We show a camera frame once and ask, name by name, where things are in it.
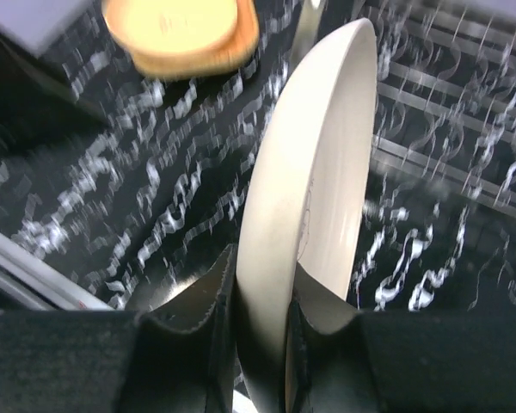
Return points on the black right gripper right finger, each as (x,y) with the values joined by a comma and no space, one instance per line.
(328,365)

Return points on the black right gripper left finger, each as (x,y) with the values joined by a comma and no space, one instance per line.
(184,355)

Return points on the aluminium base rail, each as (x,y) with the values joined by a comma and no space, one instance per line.
(39,286)

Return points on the stainless steel dish rack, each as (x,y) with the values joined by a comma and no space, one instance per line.
(447,81)

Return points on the cream white round plate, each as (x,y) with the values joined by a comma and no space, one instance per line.
(305,198)

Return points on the tan plates under leaf plate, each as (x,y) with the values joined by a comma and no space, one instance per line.
(234,53)

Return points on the yellow-orange round plate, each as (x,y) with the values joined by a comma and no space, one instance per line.
(164,28)

